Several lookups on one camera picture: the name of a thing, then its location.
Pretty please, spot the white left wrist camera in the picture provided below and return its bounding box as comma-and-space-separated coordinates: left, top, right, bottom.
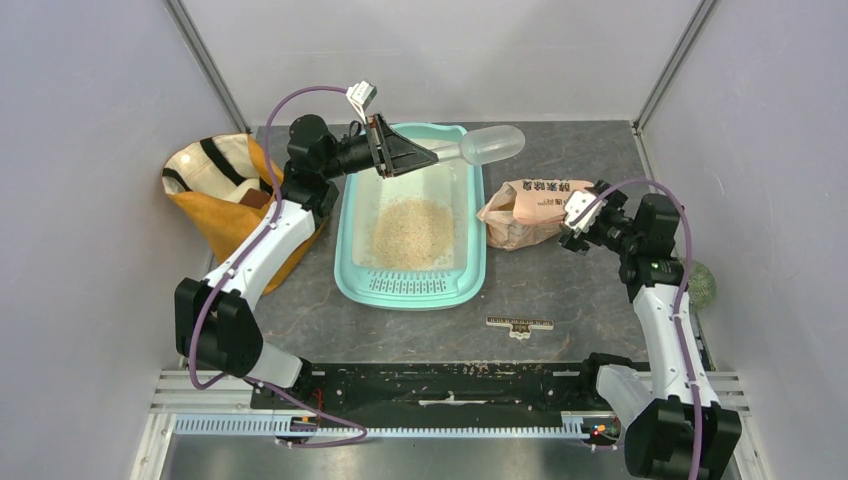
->
345, 80, 377, 123

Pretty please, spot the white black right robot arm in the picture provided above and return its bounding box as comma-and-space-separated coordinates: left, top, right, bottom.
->
560, 179, 742, 479

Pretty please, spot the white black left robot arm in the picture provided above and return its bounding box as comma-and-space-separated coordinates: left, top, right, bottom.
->
175, 114, 439, 409

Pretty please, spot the tan litter pile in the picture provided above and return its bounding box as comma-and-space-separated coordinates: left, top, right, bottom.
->
370, 198, 455, 270

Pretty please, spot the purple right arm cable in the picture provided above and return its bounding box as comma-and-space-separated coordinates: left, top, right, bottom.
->
569, 177, 704, 480

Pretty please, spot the orange Trader Joe's bag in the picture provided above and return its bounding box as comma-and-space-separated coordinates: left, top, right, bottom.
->
161, 133, 283, 263

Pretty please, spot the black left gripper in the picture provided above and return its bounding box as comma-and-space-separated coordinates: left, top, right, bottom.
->
320, 112, 437, 180

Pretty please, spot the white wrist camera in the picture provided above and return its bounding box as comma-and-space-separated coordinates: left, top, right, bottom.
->
564, 191, 604, 234
345, 80, 377, 123

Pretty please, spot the pink cat litter bag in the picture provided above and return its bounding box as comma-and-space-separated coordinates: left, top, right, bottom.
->
476, 179, 593, 251

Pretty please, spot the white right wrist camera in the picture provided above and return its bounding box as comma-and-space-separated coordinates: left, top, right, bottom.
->
564, 191, 604, 234

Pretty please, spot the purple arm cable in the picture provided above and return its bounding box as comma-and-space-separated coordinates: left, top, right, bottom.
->
188, 85, 369, 450
569, 177, 704, 480

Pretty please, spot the green netted melon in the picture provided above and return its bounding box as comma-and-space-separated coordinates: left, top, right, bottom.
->
688, 261, 718, 312

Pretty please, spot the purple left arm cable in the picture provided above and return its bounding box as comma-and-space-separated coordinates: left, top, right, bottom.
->
188, 85, 369, 450

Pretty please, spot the teal plastic litter box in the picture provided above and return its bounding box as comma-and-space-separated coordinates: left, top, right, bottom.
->
334, 160, 487, 311

